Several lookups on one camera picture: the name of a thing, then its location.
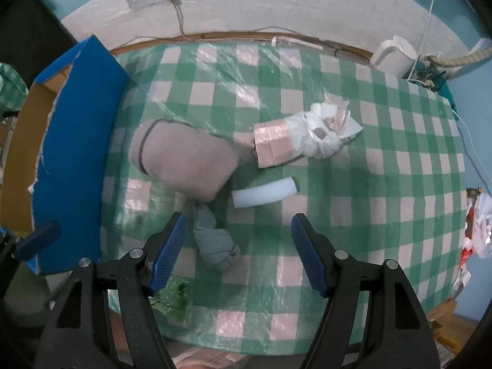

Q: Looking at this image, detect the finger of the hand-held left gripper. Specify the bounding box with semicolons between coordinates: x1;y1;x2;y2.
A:
15;221;61;261

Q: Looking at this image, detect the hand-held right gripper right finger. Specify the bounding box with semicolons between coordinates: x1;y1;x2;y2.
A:
291;212;441;369

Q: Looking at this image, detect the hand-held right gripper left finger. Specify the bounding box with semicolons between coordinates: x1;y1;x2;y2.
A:
34;211;188;369

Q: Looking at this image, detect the green bubble wrap roll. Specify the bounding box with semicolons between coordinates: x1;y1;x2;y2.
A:
150;277;193;321

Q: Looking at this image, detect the grey sock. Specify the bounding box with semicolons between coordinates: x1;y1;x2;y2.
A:
192;201;241;270

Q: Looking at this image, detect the white cylinder tube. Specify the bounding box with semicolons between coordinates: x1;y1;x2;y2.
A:
232;177;298;209

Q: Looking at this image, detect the beige knit cloth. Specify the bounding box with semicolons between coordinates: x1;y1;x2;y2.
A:
128;119;240;202

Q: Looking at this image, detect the blue cardboard box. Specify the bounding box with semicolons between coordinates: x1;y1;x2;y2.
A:
0;34;129;276

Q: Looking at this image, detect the green checkered tablecloth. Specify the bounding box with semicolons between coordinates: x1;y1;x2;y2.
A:
98;40;467;356

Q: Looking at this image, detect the green checkered cloth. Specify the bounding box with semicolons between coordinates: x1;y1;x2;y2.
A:
0;63;30;117

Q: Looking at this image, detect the red white plastic bag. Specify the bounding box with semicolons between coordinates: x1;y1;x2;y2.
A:
451;188;492;297

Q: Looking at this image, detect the white tape strip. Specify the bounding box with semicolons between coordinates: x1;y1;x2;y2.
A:
271;35;324;51

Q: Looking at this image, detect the white electric kettle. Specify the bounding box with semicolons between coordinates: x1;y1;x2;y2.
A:
370;36;419;78

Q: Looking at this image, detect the power strip with plugs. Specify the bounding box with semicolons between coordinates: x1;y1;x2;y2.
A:
418;58;455;98

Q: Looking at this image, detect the beige plug cable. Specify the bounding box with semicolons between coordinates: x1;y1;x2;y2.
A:
165;0;190;41

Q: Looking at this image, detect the striped hose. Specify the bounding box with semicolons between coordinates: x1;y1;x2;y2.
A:
425;46;492;72

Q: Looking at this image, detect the thin white cable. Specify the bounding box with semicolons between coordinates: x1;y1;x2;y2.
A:
407;0;492;185

